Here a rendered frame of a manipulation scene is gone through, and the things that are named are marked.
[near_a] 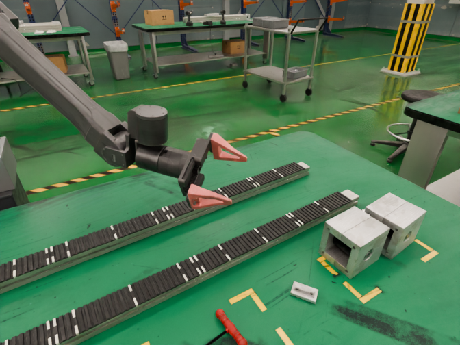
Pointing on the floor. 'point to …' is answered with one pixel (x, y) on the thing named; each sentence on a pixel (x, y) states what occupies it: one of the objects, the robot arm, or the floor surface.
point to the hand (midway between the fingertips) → (235, 179)
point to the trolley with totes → (286, 77)
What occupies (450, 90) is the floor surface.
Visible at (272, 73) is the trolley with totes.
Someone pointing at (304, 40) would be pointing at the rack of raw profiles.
